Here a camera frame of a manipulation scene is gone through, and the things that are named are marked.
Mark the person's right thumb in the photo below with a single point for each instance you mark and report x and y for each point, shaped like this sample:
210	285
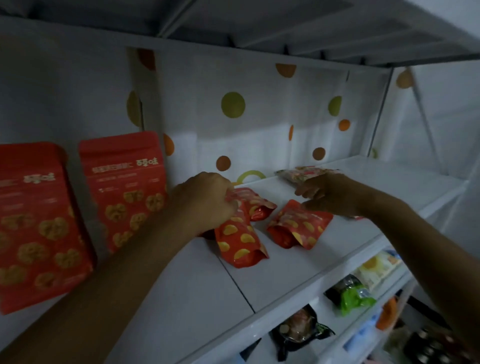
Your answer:
312	205

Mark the person's left hand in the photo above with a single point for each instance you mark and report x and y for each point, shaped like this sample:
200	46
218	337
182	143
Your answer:
200	204

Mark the white shelf unit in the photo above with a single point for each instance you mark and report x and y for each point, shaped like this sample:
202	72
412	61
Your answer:
300	273

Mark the large red cookie bag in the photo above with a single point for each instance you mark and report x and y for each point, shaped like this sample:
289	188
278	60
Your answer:
123	195
41	225

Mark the person's right forearm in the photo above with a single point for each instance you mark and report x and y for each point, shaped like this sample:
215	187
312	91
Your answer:
423	255

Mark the small red snack packet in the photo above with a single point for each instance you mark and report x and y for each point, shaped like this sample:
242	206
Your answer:
258	206
296	228
240	243

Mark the pale pink snack packet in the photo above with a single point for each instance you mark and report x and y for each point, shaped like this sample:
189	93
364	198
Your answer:
300	173

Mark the dark packet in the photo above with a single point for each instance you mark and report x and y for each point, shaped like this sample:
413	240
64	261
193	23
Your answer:
250	349

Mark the orange packet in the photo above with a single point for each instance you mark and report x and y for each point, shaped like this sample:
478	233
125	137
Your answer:
387	313

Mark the person's right hand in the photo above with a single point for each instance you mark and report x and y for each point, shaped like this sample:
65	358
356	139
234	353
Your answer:
333	195

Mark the person's left forearm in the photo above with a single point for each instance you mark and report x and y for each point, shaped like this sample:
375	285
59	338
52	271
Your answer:
97	296

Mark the black snack packet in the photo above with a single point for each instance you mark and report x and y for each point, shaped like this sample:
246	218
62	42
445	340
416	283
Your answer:
298	330

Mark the light blue packet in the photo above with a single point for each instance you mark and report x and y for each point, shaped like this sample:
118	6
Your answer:
362	333

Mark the white and yellow packet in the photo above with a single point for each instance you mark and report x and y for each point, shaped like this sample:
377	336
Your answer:
377	268

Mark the group of dark jars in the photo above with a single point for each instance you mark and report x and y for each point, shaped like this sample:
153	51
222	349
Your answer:
431	347

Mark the person's left fingers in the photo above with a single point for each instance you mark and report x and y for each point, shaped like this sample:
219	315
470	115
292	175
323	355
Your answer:
229	204

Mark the green and black packet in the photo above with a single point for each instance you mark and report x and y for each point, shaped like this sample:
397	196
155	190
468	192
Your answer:
352	294

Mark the white dotted backing sheet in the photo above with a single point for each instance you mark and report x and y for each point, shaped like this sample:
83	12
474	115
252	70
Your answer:
262	142

